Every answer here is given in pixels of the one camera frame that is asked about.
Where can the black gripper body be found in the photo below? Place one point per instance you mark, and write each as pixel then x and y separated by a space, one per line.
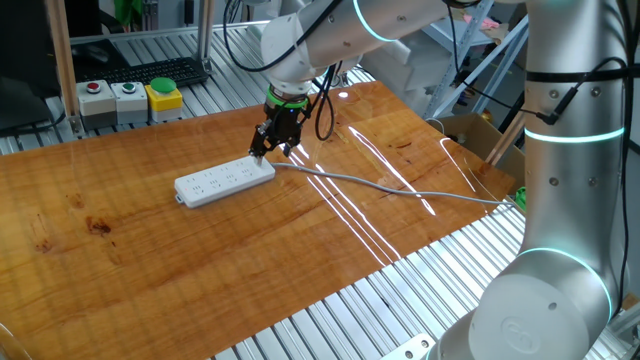
pixel 286 125

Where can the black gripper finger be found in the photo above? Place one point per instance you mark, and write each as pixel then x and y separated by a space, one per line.
pixel 260 145
pixel 285 146

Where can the white power strip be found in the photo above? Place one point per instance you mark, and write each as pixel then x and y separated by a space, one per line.
pixel 220 182

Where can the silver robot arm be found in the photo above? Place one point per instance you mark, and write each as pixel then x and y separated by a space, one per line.
pixel 570 200

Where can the yellow box green mushroom button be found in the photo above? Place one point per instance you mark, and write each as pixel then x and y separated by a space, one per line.
pixel 164 100

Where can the grey box green button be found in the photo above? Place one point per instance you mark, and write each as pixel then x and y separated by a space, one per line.
pixel 130 102

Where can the grey box red button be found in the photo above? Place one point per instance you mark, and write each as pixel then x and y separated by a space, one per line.
pixel 96 102

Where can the wood grain table mat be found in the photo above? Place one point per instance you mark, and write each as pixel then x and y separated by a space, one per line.
pixel 200 260

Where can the black keyboard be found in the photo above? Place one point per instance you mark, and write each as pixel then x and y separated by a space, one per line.
pixel 150 70

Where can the cardboard box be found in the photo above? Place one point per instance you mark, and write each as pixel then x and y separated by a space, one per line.
pixel 470 135

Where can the green hanging cloth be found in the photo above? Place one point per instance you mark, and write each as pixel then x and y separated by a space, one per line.
pixel 127 12

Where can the black computer mouse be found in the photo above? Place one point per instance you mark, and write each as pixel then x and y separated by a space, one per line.
pixel 96 53

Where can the black monitor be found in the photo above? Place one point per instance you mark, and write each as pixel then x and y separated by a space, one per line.
pixel 20 75

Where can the aluminium post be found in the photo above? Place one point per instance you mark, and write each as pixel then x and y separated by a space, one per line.
pixel 204 30

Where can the grey metal shelf frame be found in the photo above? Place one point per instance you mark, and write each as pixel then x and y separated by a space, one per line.
pixel 470 55

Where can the wooden post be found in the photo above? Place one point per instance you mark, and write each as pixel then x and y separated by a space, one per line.
pixel 62 60

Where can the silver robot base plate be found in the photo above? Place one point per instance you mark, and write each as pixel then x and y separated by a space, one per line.
pixel 412 350

